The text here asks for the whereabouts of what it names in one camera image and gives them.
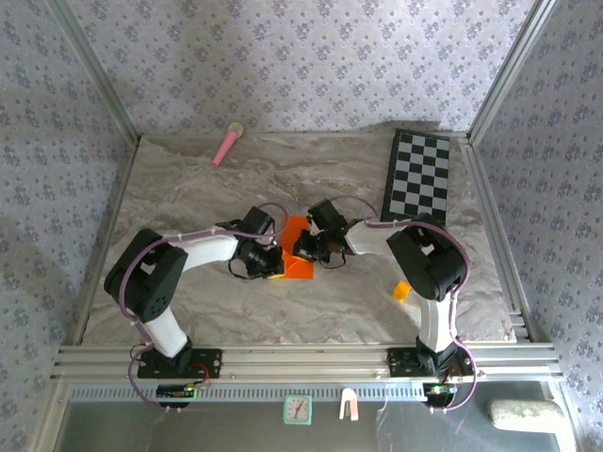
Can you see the aluminium frame post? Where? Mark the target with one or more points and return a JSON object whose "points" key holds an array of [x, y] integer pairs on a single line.
{"points": [[513, 70], [94, 70]]}

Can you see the small orange block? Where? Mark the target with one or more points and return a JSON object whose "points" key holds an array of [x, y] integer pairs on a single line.
{"points": [[401, 291]]}

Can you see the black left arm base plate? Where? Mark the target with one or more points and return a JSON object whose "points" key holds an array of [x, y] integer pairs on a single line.
{"points": [[207, 362]]}

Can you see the aluminium table side rail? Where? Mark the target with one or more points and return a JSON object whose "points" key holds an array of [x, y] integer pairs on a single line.
{"points": [[499, 245], [101, 245]]}

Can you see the black and grey chessboard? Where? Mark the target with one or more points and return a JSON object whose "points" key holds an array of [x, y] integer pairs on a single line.
{"points": [[419, 174]]}

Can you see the pink toy microphone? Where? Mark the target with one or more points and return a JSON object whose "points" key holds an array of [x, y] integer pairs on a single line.
{"points": [[226, 146]]}

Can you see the small teal square clock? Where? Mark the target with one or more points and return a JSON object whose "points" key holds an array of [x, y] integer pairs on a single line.
{"points": [[297, 409]]}

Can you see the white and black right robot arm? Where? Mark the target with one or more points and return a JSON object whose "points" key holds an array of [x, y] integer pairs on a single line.
{"points": [[424, 263]]}

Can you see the aluminium frame cross rail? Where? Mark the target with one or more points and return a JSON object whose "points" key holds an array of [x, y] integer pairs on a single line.
{"points": [[301, 362]]}

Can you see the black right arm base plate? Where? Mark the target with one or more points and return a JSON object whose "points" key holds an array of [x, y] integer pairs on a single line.
{"points": [[400, 362]]}

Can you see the white plastic hook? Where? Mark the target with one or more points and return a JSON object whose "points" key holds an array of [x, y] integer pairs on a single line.
{"points": [[349, 400]]}

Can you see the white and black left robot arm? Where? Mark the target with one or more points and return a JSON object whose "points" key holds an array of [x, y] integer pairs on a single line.
{"points": [[155, 282]]}

